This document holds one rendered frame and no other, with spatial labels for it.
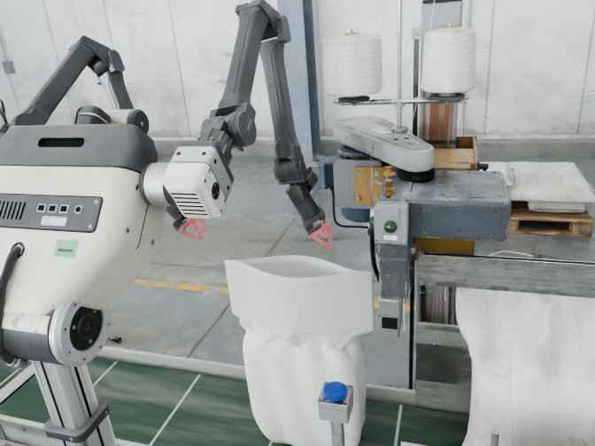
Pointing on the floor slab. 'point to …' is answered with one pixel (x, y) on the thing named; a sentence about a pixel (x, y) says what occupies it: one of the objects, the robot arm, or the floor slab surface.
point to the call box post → (337, 434)
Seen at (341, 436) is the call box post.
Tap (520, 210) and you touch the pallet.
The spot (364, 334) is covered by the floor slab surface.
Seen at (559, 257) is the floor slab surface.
